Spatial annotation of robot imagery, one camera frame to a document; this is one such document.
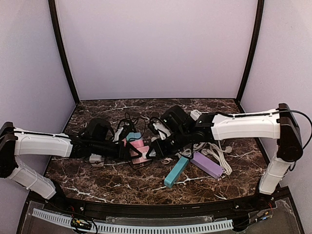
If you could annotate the white slotted cable duct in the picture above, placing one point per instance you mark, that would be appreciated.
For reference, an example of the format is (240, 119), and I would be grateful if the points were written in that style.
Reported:
(106, 228)

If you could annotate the white cube socket adapter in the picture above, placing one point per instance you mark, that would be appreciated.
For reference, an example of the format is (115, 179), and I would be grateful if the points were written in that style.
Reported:
(96, 160)

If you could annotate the purple power strip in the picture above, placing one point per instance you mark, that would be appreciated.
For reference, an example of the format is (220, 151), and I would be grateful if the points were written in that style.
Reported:
(207, 165)

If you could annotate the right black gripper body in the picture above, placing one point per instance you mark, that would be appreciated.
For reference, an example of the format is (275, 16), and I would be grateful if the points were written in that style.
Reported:
(157, 147)

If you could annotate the teal power strip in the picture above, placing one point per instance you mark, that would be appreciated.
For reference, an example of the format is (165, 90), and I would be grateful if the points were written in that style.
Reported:
(175, 172)

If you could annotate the left black frame post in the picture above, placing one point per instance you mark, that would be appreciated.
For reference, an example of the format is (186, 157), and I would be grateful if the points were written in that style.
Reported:
(61, 50)

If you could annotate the small circuit board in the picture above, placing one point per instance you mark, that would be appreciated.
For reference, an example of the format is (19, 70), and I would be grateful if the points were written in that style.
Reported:
(80, 224)

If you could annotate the pink power strip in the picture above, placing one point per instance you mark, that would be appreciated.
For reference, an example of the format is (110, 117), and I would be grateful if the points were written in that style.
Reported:
(136, 143)

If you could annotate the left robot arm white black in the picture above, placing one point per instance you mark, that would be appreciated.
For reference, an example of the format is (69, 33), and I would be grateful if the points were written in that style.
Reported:
(98, 138)

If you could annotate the white charger with cable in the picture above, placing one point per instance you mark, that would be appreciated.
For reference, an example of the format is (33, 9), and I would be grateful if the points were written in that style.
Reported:
(166, 160)

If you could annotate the small teal adapter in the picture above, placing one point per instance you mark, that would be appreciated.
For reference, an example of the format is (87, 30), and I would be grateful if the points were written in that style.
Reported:
(133, 136)

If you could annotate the right black frame post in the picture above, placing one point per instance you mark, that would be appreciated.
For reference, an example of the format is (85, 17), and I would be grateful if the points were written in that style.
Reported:
(251, 52)

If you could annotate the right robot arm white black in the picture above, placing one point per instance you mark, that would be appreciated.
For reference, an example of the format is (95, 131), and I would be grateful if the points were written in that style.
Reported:
(178, 129)

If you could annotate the black frame post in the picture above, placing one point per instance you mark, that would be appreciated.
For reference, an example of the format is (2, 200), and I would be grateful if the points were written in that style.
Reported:
(251, 52)
(61, 50)

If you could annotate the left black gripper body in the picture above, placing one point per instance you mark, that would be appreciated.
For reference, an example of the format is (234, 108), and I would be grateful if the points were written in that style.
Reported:
(122, 151)

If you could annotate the pink cube socket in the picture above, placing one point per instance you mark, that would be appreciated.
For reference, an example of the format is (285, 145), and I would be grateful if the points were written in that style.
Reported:
(143, 159)

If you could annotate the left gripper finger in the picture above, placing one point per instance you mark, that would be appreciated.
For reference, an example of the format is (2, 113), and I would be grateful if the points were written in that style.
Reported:
(132, 149)
(133, 157)

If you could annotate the white power strip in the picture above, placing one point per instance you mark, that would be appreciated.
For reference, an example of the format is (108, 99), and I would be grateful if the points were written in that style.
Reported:
(195, 114)

